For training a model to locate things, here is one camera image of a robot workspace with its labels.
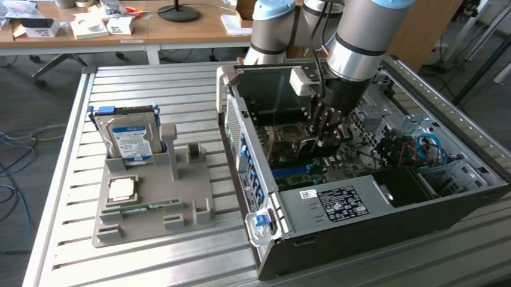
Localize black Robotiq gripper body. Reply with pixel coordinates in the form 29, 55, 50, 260
318, 78, 374, 116

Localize metal CPU socket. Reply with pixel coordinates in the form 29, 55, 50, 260
277, 124, 314, 141

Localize perforated metal drive cage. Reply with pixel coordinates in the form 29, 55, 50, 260
349, 88, 404, 149

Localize green motherboard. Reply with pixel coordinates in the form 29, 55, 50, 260
253, 109, 376, 192

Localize blue expansion slot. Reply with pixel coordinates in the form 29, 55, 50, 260
273, 164, 313, 178

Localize grey power supply unit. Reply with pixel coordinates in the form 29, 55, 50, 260
276, 175, 396, 234

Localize metal disk bay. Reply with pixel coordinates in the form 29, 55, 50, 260
416, 158, 489, 199

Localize white paper stack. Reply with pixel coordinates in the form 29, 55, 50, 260
220, 14, 253, 37

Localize blue case latch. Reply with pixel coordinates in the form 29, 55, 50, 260
252, 213, 273, 228

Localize black metal pole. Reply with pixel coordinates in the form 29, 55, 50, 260
454, 17, 511, 105

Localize open cardboard box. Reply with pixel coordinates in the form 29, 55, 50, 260
234, 0, 256, 21

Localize open black PC case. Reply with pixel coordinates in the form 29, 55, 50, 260
216, 54, 511, 282

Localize wooden office desk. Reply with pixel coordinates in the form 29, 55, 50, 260
0, 0, 149, 65
146, 0, 366, 65

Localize grey plastic parts rack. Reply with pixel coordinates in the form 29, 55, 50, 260
90, 124, 220, 249

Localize hard disk in blue caddy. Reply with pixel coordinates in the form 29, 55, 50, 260
86, 101, 162, 166

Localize black round lamp base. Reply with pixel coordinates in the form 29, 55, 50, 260
156, 0, 200, 23

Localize green RAM stick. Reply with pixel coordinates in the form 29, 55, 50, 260
101, 199, 181, 214

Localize silver CPU chip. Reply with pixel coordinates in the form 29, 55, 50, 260
108, 179, 140, 202

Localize small white labelled box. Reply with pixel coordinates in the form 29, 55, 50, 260
105, 16, 136, 35

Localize black desk leg with casters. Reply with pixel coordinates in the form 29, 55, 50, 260
30, 53, 89, 88

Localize white box with black lid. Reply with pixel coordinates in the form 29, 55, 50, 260
18, 17, 60, 38

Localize clear plastic bags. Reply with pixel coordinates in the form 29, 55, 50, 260
0, 0, 42, 19

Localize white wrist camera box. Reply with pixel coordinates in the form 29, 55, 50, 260
289, 68, 325, 97

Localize black and red wire bundle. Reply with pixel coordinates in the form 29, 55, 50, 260
374, 134, 418, 168

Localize black camera cable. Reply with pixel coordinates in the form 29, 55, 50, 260
309, 0, 345, 101

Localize blue wire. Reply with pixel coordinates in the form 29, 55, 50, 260
413, 134, 448, 167

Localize white floor cable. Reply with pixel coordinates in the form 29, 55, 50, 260
0, 124, 66, 141

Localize blue floor cable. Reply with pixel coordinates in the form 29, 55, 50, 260
0, 136, 37, 255

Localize black floor cable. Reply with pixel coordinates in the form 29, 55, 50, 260
0, 146, 37, 222

